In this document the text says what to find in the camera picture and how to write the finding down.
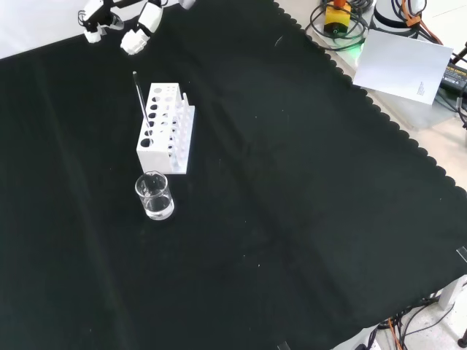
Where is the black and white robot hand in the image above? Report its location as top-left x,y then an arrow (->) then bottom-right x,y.
77,0 -> 197,56

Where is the glass rod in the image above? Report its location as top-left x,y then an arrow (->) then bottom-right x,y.
132,71 -> 151,136

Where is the white test tube rack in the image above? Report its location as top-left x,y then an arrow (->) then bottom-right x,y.
136,82 -> 196,175

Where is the clear glass beaker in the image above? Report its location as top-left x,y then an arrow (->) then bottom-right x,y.
134,172 -> 175,221

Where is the yellow stop button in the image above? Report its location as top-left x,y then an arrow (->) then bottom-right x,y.
323,0 -> 353,38

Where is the black scalloped bench cloth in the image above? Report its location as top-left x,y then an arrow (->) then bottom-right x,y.
0,0 -> 467,350

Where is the pale board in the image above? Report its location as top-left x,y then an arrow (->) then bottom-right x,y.
352,28 -> 455,106

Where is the black power adapter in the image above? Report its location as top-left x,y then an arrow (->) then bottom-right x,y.
439,61 -> 467,94

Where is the grey table leg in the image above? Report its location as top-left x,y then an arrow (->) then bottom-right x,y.
437,275 -> 467,310

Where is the black looped cable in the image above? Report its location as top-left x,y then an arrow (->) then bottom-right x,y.
309,0 -> 370,51

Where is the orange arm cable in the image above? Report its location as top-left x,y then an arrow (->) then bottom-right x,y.
401,0 -> 444,46

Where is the grey base plate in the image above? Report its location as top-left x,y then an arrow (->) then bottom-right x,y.
375,89 -> 463,131

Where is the floor cable bundle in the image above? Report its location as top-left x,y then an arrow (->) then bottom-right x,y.
375,295 -> 458,350

